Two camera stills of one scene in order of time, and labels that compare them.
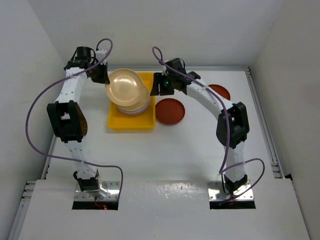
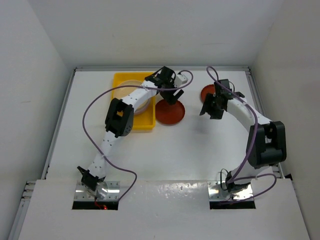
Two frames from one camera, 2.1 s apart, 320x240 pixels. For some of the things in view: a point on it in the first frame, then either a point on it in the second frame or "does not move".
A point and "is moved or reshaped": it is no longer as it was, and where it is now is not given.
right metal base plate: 216,192 does not move
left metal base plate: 112,187 does not move
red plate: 170,111 does not move
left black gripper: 104,78 -> 170,98
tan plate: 127,88 is moved or reshaped
